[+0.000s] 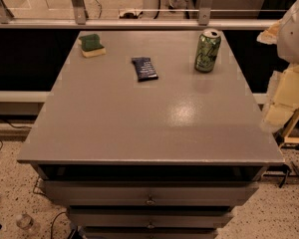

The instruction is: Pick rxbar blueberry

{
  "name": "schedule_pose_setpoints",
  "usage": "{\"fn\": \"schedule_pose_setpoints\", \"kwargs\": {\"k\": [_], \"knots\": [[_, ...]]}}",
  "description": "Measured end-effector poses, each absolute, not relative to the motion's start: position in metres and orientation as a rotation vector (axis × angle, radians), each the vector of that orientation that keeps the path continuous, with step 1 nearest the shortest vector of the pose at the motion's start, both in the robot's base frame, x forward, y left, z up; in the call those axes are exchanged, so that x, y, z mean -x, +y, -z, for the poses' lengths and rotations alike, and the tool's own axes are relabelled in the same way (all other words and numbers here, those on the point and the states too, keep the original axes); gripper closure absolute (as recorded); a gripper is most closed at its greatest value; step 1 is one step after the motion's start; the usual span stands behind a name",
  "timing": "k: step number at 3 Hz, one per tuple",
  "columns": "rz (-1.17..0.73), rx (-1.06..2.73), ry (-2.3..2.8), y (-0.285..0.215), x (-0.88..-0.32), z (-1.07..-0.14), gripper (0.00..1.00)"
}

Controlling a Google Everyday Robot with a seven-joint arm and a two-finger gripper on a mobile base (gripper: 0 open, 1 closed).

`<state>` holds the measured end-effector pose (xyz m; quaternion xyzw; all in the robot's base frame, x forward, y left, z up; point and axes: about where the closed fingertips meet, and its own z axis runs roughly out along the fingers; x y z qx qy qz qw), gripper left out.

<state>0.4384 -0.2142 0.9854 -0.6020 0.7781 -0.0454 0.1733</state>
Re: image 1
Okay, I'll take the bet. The dark blue rxbar wrapper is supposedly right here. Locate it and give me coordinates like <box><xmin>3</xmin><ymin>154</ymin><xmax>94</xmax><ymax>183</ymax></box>
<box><xmin>132</xmin><ymin>57</ymin><xmax>158</xmax><ymax>82</ymax></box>

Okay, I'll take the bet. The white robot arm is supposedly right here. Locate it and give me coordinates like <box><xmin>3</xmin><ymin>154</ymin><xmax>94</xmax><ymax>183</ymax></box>
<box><xmin>257</xmin><ymin>0</ymin><xmax>299</xmax><ymax>132</ymax></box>

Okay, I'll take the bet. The green soda can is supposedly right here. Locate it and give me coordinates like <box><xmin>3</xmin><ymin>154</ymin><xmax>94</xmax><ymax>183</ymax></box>
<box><xmin>194</xmin><ymin>28</ymin><xmax>221</xmax><ymax>73</ymax></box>

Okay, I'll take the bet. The grey drawer cabinet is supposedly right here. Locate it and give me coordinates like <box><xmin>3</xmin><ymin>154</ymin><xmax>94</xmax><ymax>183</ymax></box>
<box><xmin>17</xmin><ymin>30</ymin><xmax>286</xmax><ymax>239</ymax></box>

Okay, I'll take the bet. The green and yellow sponge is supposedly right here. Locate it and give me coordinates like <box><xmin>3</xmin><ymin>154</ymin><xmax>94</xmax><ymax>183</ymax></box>
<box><xmin>79</xmin><ymin>34</ymin><xmax>106</xmax><ymax>58</ymax></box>

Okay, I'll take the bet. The middle grey drawer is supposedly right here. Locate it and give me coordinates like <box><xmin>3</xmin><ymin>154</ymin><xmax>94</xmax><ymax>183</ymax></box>
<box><xmin>68</xmin><ymin>207</ymin><xmax>233</xmax><ymax>229</ymax></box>

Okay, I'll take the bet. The grey drawer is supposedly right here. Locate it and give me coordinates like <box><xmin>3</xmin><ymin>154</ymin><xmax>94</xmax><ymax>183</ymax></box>
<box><xmin>85</xmin><ymin>227</ymin><xmax>217</xmax><ymax>239</ymax></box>
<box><xmin>45</xmin><ymin>181</ymin><xmax>258</xmax><ymax>206</ymax></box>
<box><xmin>68</xmin><ymin>207</ymin><xmax>233</xmax><ymax>229</ymax></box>

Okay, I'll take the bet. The bottom grey drawer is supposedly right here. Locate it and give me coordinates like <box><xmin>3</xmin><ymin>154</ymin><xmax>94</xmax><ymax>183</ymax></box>
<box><xmin>85</xmin><ymin>227</ymin><xmax>217</xmax><ymax>239</ymax></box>

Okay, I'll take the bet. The top grey drawer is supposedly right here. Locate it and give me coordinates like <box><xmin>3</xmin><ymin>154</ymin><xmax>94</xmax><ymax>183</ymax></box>
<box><xmin>45</xmin><ymin>181</ymin><xmax>258</xmax><ymax>206</ymax></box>

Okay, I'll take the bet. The clear plastic water bottle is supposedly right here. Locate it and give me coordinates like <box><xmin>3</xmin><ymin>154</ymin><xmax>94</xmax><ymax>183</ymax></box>
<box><xmin>16</xmin><ymin>213</ymin><xmax>40</xmax><ymax>235</ymax></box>

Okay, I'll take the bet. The metal guard railing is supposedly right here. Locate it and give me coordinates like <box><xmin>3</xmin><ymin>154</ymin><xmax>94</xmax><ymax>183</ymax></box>
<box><xmin>0</xmin><ymin>0</ymin><xmax>286</xmax><ymax>30</ymax></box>

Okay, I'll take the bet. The wooden frame stand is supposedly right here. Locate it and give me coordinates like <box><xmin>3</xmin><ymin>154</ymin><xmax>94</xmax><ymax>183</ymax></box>
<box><xmin>278</xmin><ymin>98</ymin><xmax>299</xmax><ymax>148</ymax></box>

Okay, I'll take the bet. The black cable near drawers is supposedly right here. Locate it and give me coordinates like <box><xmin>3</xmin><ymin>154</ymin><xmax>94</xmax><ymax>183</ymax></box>
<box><xmin>49</xmin><ymin>210</ymin><xmax>68</xmax><ymax>239</ymax></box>

